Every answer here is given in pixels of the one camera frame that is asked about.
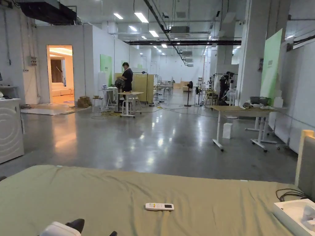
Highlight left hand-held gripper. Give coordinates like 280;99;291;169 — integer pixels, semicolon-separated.
39;218;118;236

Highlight bed with pale green sheet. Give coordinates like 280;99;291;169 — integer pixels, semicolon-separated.
0;164;315;236

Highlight white remote control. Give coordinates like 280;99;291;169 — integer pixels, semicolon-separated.
145;203;175;211

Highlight stack of brown cartons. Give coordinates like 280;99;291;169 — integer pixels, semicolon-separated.
77;96;92;108

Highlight white stool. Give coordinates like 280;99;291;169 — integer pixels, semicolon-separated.
92;97;104;110

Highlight white washing machine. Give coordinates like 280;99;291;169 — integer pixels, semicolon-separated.
0;91;25;164

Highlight white folding table with laptop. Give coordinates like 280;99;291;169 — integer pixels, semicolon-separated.
101;84;119;112

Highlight small wooden table, white legs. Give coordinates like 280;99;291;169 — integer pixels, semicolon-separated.
117;91;144;119

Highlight black standing fan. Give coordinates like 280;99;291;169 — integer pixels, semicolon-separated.
184;81;194;107
114;78;126;114

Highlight white box on floor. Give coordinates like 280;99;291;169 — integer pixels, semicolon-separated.
222;123;233;140

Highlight large wooden table, white legs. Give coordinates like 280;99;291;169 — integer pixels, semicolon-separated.
211;96;287;152

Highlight white standing fan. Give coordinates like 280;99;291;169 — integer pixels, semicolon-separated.
226;88;237;106

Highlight white open box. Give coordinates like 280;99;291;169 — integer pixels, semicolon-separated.
272;198;315;236

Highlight black cable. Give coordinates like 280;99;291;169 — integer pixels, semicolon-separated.
275;188;309;200

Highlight grey padded headboard, wooden frame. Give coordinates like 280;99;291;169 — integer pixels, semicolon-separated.
294;129;315;195

